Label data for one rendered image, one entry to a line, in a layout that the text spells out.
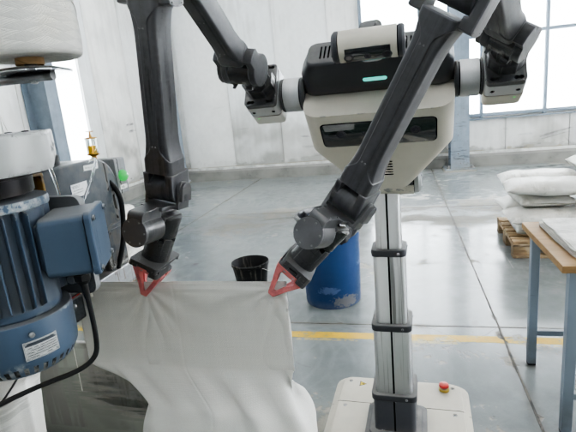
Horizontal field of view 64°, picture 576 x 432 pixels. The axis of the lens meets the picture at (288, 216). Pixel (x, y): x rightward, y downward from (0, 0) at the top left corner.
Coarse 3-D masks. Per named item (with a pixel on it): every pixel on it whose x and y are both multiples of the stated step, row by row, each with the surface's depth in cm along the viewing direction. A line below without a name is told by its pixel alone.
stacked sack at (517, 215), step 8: (512, 208) 399; (520, 208) 391; (528, 208) 387; (536, 208) 384; (544, 208) 380; (552, 208) 377; (560, 208) 377; (568, 208) 375; (512, 216) 383; (520, 216) 376; (528, 216) 373; (536, 216) 370; (544, 216) 368; (552, 216) 367; (560, 216) 366; (568, 216) 364; (520, 224) 373
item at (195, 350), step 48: (192, 288) 98; (240, 288) 95; (144, 336) 104; (192, 336) 101; (240, 336) 98; (288, 336) 96; (144, 384) 104; (192, 384) 101; (240, 384) 98; (288, 384) 98
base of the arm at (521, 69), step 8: (488, 56) 106; (496, 56) 103; (488, 64) 107; (496, 64) 104; (504, 64) 104; (512, 64) 103; (520, 64) 104; (488, 72) 108; (496, 72) 107; (504, 72) 106; (512, 72) 106; (520, 72) 106; (488, 80) 107; (496, 80) 108; (504, 80) 106; (512, 80) 106; (520, 80) 105
